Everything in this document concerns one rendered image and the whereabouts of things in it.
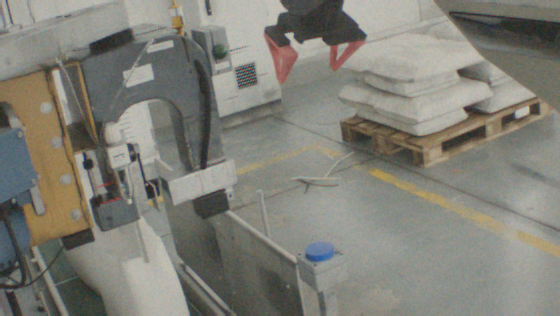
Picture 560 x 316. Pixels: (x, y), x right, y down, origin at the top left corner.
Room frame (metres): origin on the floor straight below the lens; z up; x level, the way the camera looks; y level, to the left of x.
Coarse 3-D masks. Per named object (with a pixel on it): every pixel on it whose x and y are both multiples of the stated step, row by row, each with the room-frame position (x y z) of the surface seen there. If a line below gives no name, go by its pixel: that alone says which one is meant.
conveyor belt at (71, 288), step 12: (48, 252) 2.46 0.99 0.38; (48, 264) 2.35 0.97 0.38; (60, 264) 2.33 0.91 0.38; (60, 276) 2.23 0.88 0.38; (72, 276) 2.21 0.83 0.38; (60, 288) 2.13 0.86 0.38; (72, 288) 2.12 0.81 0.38; (84, 288) 2.11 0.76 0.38; (72, 300) 2.03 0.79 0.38; (84, 300) 2.02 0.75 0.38; (96, 300) 2.01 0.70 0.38; (72, 312) 1.95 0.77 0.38; (84, 312) 1.94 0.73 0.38; (96, 312) 1.93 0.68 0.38; (192, 312) 1.84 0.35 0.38
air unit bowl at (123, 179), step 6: (126, 168) 1.14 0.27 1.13; (114, 174) 1.14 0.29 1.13; (120, 174) 1.13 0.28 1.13; (126, 174) 1.14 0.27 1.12; (120, 180) 1.13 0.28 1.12; (126, 180) 1.13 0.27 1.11; (120, 186) 1.13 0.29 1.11; (126, 186) 1.13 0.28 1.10; (132, 186) 1.14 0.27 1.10; (120, 192) 1.13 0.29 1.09; (126, 192) 1.13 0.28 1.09; (132, 192) 1.14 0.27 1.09; (126, 198) 1.14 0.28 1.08
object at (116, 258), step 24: (96, 168) 1.71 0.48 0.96; (96, 240) 1.56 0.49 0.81; (120, 240) 1.53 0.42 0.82; (144, 240) 1.51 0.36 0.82; (96, 264) 1.62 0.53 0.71; (120, 264) 1.42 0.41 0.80; (168, 264) 1.45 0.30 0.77; (120, 288) 1.43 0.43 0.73; (144, 288) 1.41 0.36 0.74; (168, 288) 1.43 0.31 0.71; (120, 312) 1.44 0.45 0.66; (144, 312) 1.40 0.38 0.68; (168, 312) 1.42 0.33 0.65
